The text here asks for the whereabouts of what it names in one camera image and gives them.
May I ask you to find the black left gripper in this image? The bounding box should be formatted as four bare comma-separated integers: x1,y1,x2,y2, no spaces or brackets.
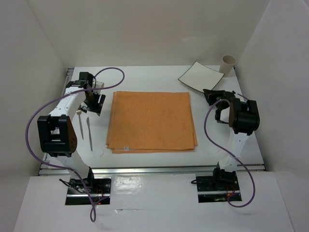
77,91,105,116

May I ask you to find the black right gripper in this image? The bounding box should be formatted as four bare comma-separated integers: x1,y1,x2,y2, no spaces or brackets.
203,88,225,110

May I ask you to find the silver table knife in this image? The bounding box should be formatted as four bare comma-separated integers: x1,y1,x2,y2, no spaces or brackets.
86,117,93,152

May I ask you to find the white square plate black rim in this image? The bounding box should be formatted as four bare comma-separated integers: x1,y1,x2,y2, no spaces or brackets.
178,61,224,93

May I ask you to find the silver fork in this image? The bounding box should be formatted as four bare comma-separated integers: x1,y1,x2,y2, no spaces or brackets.
76,110,84,139

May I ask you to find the beige paper cup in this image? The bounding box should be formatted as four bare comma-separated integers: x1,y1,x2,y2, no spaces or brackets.
219,55,236,76

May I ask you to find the orange cloth placemat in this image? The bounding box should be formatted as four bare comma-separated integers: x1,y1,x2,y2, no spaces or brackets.
106,91,197,154

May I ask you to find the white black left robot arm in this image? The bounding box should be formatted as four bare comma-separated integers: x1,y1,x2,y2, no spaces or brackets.
37,72,105,193

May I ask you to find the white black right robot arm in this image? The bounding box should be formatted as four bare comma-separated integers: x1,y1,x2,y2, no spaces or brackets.
203,89,260,190

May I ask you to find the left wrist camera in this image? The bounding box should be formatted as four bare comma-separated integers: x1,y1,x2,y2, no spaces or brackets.
92,82,104,88

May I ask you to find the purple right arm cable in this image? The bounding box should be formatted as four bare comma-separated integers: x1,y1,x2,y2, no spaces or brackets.
204,99,256,208

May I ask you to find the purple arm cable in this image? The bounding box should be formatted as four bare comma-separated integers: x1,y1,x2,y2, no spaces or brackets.
25,67,126,223
204,99,256,208

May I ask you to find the aluminium front table rail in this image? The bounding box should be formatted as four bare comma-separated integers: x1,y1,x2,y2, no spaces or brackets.
38,165,265,176

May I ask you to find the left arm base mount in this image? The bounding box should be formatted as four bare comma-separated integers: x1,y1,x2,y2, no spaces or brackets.
59,177,112,205

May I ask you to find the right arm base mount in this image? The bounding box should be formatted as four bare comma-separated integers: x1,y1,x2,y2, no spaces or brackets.
191,176,242,203

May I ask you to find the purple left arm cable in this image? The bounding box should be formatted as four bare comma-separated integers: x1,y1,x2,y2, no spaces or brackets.
25,67,126,223

